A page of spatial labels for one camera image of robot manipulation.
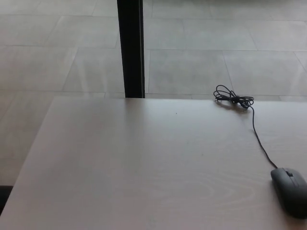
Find black computer mouse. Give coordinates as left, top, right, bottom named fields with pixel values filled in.
left=271, top=167, right=307, bottom=219

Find black vertical window frame post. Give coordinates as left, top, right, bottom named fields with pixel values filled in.
left=117, top=0, right=146, bottom=99

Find black mouse cable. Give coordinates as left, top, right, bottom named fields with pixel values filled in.
left=213, top=85, right=279, bottom=169

